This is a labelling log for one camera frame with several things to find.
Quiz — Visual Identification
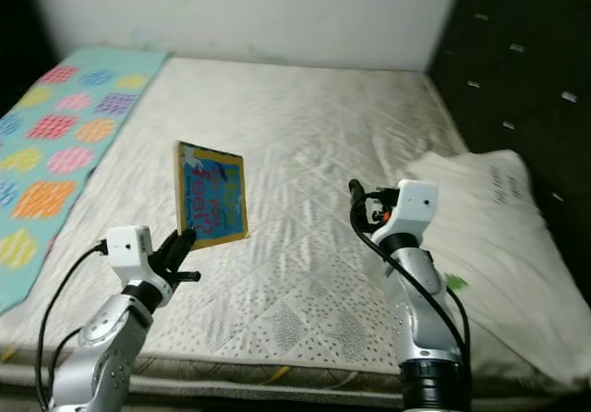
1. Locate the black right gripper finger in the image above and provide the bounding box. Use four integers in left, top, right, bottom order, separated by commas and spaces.
347, 179, 372, 233

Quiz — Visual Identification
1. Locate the blue yellow children's book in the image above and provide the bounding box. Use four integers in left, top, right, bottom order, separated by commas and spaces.
175, 140, 249, 249

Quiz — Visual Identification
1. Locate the white pillow with tree print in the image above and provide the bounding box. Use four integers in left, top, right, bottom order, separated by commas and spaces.
402, 149, 591, 390

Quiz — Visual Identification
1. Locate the grey quilted dotted mattress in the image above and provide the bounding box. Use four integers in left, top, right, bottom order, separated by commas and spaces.
0, 56, 591, 404

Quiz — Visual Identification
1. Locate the teal sheet with colourful shapes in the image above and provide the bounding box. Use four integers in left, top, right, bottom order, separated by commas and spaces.
0, 47, 172, 313

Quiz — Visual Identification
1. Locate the black tufted headboard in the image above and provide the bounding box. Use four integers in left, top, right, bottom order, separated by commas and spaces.
425, 0, 591, 265

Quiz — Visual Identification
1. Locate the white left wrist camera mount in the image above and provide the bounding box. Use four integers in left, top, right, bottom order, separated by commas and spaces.
106, 225, 172, 304

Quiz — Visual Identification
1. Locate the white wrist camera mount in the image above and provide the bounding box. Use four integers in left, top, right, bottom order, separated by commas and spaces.
106, 225, 172, 304
383, 179, 440, 249

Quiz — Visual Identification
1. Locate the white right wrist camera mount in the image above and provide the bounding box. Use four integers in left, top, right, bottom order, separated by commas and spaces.
383, 179, 440, 249

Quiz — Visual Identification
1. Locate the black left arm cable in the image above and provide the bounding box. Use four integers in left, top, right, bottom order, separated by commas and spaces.
35, 239, 112, 411

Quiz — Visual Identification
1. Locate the dark bed frame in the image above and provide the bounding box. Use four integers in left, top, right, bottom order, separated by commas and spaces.
0, 380, 591, 412

